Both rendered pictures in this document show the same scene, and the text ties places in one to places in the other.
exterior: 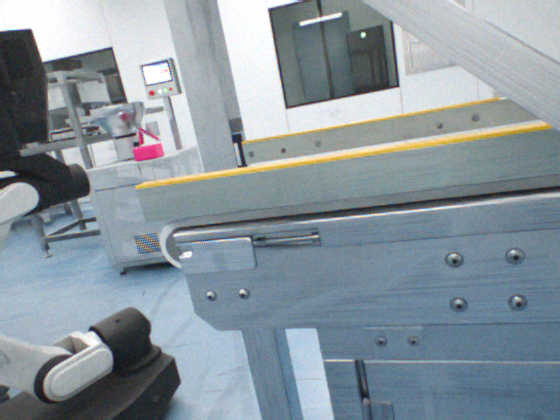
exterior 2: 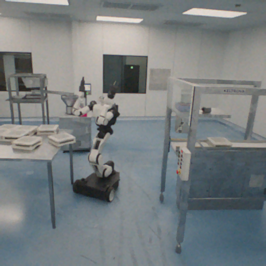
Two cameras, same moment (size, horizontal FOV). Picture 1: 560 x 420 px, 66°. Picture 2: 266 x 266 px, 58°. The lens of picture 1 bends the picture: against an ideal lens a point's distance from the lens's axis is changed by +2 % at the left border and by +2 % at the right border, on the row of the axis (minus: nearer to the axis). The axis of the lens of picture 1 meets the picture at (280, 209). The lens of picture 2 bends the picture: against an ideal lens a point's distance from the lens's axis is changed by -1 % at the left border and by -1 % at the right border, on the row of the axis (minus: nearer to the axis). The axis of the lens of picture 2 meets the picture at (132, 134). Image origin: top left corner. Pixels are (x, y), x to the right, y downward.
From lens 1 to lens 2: 2.65 m
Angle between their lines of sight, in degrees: 21
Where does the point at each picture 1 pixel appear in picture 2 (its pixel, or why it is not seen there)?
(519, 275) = (199, 155)
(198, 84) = (167, 131)
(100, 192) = (64, 124)
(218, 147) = (167, 138)
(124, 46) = (37, 53)
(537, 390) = (197, 163)
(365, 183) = not seen: hidden behind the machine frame
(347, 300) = not seen: hidden behind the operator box
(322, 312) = not seen: hidden behind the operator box
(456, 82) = (164, 96)
